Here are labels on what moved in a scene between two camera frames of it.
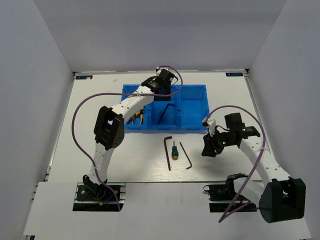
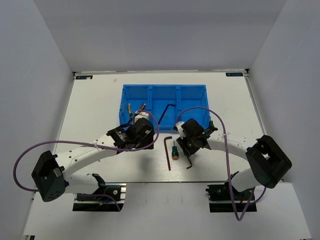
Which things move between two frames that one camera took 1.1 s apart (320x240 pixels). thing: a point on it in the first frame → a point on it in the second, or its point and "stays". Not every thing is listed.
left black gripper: (164, 98) → (150, 139)
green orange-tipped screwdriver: (174, 152) stays
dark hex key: (164, 111) stays
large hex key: (165, 138) stays
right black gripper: (210, 145) → (182, 142)
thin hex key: (186, 154) stays
